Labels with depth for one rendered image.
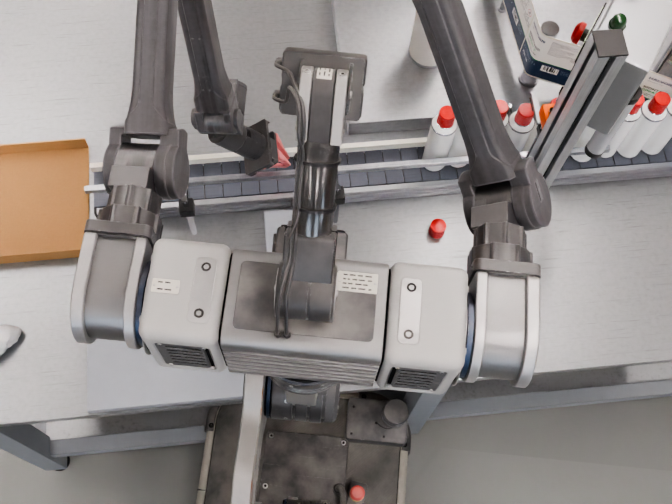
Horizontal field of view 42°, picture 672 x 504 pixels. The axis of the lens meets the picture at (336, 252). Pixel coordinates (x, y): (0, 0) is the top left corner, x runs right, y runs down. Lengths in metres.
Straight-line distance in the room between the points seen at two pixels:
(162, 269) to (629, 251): 1.15
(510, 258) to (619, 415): 1.63
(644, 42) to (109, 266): 0.83
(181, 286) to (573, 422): 1.80
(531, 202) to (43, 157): 1.16
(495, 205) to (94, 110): 1.11
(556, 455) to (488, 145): 1.60
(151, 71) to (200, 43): 0.25
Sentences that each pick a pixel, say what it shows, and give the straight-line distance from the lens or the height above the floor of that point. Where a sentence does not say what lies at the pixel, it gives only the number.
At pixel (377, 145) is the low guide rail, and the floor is 0.91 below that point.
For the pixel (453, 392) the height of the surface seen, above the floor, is 0.22.
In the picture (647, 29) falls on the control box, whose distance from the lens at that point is 1.40.
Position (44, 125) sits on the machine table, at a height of 0.83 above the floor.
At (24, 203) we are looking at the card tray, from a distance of 1.96.
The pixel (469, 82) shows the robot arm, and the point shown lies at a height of 1.58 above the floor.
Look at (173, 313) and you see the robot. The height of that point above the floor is 1.53.
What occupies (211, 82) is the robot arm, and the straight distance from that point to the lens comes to 1.53.
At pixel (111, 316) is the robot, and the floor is 1.49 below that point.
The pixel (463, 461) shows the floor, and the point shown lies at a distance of 2.59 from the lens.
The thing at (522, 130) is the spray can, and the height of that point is 1.04.
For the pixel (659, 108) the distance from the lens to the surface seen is 1.84.
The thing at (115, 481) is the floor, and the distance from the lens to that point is 2.60.
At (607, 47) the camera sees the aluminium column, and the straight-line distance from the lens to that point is 1.33.
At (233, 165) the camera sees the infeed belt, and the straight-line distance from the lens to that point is 1.86.
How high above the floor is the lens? 2.53
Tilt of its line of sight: 68 degrees down
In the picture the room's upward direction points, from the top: 5 degrees clockwise
